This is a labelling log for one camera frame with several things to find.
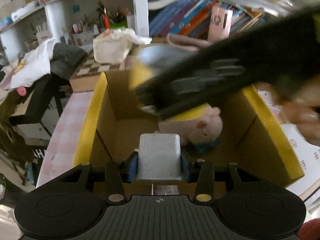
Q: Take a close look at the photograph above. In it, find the yellow tape roll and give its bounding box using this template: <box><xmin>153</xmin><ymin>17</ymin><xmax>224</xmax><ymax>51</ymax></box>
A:
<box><xmin>129</xmin><ymin>44</ymin><xmax>209</xmax><ymax>120</ymax></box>

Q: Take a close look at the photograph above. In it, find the pink plush pig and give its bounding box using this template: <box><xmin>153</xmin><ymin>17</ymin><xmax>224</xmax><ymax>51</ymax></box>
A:
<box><xmin>158</xmin><ymin>105</ymin><xmax>223</xmax><ymax>146</ymax></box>

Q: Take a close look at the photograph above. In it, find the white charger plug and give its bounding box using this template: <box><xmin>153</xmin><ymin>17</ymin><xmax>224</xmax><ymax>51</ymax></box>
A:
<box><xmin>137</xmin><ymin>133</ymin><xmax>182</xmax><ymax>182</ymax></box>

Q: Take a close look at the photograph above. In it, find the white spray bottle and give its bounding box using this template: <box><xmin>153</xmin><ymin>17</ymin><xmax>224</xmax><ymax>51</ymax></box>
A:
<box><xmin>151</xmin><ymin>184</ymin><xmax>180</xmax><ymax>196</ymax></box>

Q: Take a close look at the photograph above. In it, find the purple pink towel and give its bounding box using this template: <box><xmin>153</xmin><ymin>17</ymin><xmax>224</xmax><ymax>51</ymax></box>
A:
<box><xmin>165</xmin><ymin>34</ymin><xmax>213</xmax><ymax>51</ymax></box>

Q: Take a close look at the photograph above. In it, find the yellow cardboard box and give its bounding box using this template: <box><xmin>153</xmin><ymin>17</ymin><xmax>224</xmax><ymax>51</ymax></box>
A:
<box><xmin>72</xmin><ymin>69</ymin><xmax>306</xmax><ymax>193</ymax></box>

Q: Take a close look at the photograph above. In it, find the pink printed tablecloth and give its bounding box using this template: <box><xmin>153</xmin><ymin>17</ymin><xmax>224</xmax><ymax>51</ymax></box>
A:
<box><xmin>36</xmin><ymin>55</ymin><xmax>320</xmax><ymax>201</ymax></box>

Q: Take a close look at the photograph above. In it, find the tissue pack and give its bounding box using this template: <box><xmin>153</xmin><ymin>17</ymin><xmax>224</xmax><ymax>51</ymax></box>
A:
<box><xmin>93</xmin><ymin>28</ymin><xmax>152</xmax><ymax>64</ymax></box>

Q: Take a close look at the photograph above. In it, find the pink pencil holder box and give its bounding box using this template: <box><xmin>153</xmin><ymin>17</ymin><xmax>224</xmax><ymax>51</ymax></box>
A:
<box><xmin>207</xmin><ymin>5</ymin><xmax>233</xmax><ymax>43</ymax></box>

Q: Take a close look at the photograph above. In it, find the wooden chessboard box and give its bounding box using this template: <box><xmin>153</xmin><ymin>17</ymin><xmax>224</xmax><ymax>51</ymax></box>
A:
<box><xmin>69</xmin><ymin>51</ymin><xmax>125</xmax><ymax>93</ymax></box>

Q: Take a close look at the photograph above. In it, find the row of blue books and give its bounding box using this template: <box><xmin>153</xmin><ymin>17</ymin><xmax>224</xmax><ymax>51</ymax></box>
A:
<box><xmin>149</xmin><ymin>0</ymin><xmax>265</xmax><ymax>39</ymax></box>

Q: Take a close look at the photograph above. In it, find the white clothes pile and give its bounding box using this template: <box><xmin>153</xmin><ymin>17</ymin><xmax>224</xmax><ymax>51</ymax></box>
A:
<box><xmin>1</xmin><ymin>38</ymin><xmax>87</xmax><ymax>99</ymax></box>

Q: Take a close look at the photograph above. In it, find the white bookshelf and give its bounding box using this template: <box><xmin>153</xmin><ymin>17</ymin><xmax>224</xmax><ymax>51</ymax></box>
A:
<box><xmin>1</xmin><ymin>0</ymin><xmax>292</xmax><ymax>63</ymax></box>

